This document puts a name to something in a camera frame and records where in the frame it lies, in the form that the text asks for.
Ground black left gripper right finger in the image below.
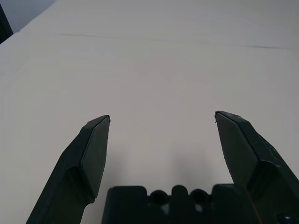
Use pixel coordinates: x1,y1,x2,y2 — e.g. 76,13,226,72
214,111,299,224

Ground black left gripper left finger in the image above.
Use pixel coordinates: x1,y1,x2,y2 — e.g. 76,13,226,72
25,115,111,224

